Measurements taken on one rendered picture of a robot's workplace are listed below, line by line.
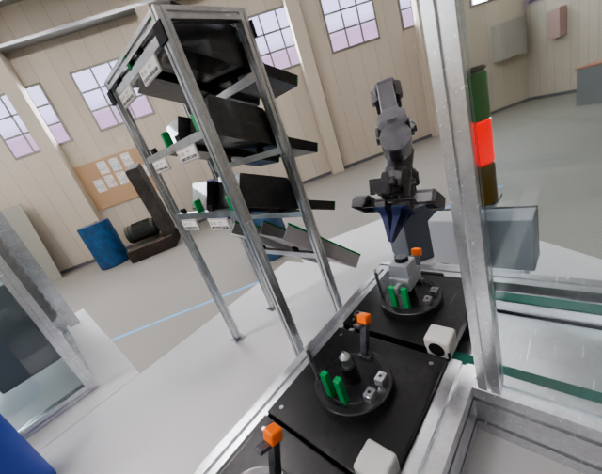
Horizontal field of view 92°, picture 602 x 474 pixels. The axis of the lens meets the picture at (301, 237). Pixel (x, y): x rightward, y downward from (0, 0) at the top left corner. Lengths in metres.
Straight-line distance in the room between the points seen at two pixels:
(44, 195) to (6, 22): 3.51
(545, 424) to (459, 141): 0.42
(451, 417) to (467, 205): 0.32
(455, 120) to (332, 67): 8.15
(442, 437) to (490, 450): 0.13
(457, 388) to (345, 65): 8.32
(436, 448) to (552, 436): 0.17
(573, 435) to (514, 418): 0.06
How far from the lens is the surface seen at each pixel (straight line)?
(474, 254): 0.42
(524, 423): 0.61
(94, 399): 1.23
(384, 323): 0.70
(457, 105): 0.37
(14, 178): 9.46
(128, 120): 0.88
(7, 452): 0.97
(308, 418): 0.59
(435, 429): 0.55
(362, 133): 8.58
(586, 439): 0.60
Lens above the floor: 1.42
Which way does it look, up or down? 20 degrees down
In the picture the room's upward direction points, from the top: 19 degrees counter-clockwise
